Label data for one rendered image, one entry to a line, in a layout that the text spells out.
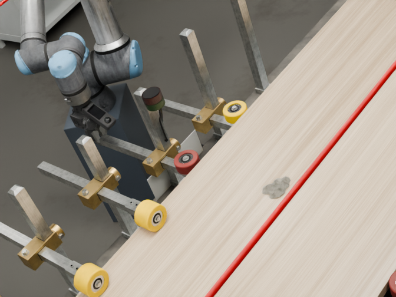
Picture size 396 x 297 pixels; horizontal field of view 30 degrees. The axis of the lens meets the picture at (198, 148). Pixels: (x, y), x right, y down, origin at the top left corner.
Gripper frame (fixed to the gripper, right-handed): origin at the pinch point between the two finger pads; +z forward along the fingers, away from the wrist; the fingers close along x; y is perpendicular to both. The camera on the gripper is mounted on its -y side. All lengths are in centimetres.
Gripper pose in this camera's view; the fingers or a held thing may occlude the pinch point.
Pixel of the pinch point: (104, 143)
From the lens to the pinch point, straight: 261.1
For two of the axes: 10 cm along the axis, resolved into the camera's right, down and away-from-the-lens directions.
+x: -6.1, 6.5, -4.6
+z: 2.6, 7.1, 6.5
